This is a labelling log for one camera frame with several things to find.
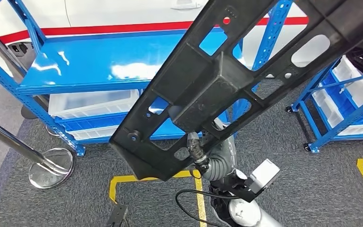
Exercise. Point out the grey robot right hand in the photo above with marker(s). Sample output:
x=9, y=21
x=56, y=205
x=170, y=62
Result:
x=227, y=148

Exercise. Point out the long black plastic part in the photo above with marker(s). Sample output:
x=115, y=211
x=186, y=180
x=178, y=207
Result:
x=200, y=81

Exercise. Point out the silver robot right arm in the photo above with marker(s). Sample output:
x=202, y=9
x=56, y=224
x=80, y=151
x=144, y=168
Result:
x=247, y=216

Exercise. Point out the blue metal shelf rack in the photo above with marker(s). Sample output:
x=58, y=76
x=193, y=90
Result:
x=90, y=62

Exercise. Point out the blue metal rack on casters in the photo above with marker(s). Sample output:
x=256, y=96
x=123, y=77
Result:
x=346, y=122

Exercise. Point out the dark round floor base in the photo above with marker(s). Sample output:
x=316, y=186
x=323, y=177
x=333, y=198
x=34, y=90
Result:
x=28, y=113

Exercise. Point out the black robot bracket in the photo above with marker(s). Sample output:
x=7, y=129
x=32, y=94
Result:
x=117, y=216

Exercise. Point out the chrome stanchion post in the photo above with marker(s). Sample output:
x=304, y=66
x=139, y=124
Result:
x=51, y=169
x=3, y=53

